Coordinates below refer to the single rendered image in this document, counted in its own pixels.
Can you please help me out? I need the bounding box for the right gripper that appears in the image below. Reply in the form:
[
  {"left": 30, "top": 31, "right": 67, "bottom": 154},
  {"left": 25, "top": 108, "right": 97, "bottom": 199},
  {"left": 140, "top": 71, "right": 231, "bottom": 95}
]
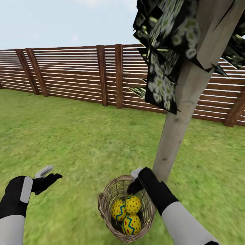
[{"left": 127, "top": 179, "right": 144, "bottom": 195}]

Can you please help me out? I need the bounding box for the wicker basket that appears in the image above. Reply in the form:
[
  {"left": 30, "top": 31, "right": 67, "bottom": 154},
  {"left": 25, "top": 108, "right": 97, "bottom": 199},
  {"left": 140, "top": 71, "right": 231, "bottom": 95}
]
[{"left": 98, "top": 175, "right": 157, "bottom": 244}]

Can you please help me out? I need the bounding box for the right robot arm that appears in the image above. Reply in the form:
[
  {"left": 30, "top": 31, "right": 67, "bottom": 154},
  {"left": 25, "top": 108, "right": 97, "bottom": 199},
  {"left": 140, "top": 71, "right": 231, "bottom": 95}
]
[{"left": 127, "top": 167, "right": 221, "bottom": 245}]

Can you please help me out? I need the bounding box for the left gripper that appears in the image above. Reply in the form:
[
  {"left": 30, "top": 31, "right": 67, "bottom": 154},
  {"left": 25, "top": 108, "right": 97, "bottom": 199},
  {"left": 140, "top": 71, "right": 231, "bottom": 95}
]
[{"left": 35, "top": 173, "right": 63, "bottom": 195}]

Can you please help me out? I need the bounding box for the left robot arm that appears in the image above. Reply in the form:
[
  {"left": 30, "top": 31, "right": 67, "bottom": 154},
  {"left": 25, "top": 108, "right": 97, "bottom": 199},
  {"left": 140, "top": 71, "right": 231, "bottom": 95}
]
[{"left": 0, "top": 165, "right": 63, "bottom": 245}]

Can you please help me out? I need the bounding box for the easter egg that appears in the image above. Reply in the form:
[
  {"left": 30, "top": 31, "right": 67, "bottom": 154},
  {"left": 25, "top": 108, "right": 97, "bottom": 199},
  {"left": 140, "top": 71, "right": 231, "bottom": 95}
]
[
  {"left": 122, "top": 211, "right": 142, "bottom": 235},
  {"left": 124, "top": 194, "right": 141, "bottom": 214},
  {"left": 111, "top": 199, "right": 128, "bottom": 222}
]

